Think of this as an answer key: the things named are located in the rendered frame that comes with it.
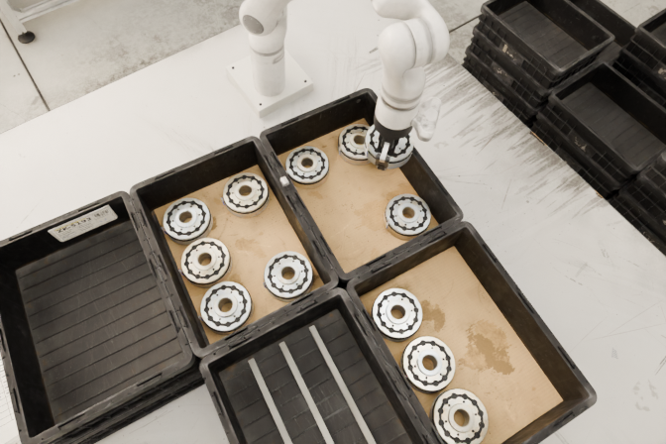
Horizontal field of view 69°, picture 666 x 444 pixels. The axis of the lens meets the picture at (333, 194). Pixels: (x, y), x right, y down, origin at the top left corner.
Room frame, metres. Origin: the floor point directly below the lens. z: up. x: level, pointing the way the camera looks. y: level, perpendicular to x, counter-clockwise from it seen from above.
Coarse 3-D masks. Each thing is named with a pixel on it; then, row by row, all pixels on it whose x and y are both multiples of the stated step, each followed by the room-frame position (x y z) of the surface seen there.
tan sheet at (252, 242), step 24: (216, 192) 0.52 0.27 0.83; (216, 216) 0.46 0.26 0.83; (264, 216) 0.47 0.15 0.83; (168, 240) 0.40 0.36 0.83; (240, 240) 0.41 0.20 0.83; (264, 240) 0.41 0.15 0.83; (288, 240) 0.41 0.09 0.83; (240, 264) 0.35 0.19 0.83; (264, 264) 0.35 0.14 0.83; (312, 264) 0.36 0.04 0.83; (192, 288) 0.29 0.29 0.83; (264, 288) 0.30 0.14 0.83; (312, 288) 0.30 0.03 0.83; (264, 312) 0.25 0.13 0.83; (216, 336) 0.19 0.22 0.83
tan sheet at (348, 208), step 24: (360, 120) 0.75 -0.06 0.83; (312, 144) 0.67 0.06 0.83; (336, 144) 0.68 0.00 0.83; (360, 144) 0.68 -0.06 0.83; (336, 168) 0.60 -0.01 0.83; (360, 168) 0.61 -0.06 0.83; (312, 192) 0.54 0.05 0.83; (336, 192) 0.54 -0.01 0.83; (360, 192) 0.54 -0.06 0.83; (384, 192) 0.55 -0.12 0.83; (408, 192) 0.55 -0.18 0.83; (312, 216) 0.47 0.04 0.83; (336, 216) 0.48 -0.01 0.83; (360, 216) 0.48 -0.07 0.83; (408, 216) 0.49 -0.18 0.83; (432, 216) 0.49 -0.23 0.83; (336, 240) 0.42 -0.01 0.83; (360, 240) 0.42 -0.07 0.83; (384, 240) 0.42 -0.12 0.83; (408, 240) 0.43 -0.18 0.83; (360, 264) 0.37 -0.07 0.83
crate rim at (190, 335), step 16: (240, 144) 0.60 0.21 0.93; (256, 144) 0.60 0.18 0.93; (192, 160) 0.55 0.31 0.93; (208, 160) 0.55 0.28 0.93; (160, 176) 0.50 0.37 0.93; (288, 192) 0.48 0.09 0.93; (144, 224) 0.39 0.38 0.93; (304, 224) 0.41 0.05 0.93; (160, 256) 0.33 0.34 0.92; (320, 256) 0.35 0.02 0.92; (320, 288) 0.27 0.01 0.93; (176, 304) 0.23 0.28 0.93; (288, 304) 0.24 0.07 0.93; (256, 320) 0.21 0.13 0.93; (272, 320) 0.21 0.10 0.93; (192, 336) 0.17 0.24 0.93; (240, 336) 0.18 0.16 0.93; (208, 352) 0.15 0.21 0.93
